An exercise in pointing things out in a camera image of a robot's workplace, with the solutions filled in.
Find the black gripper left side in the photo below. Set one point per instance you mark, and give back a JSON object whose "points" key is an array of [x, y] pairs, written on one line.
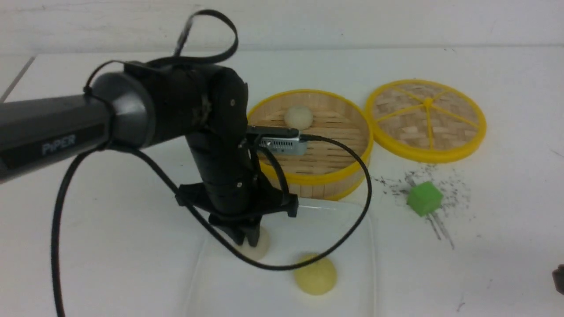
{"points": [[233, 186]]}

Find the white steamed bun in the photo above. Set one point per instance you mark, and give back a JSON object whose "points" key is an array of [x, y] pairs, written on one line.
{"points": [[298, 117], [256, 253]]}

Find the yellow steamed bun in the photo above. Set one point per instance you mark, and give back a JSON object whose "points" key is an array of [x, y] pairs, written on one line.
{"points": [[317, 278]]}

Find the black robot arm right side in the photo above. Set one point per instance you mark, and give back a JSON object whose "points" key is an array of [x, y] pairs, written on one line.
{"points": [[558, 278]]}

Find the bamboo steamer basket yellow rim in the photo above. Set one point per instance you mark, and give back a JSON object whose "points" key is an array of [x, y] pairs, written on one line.
{"points": [[325, 171]]}

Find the green cube block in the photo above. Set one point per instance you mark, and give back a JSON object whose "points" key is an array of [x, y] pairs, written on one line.
{"points": [[424, 198]]}

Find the bamboo steamer lid yellow rim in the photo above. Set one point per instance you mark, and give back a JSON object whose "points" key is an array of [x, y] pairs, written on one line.
{"points": [[425, 121]]}

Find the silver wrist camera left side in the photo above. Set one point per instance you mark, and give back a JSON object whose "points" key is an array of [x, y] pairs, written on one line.
{"points": [[278, 140]]}

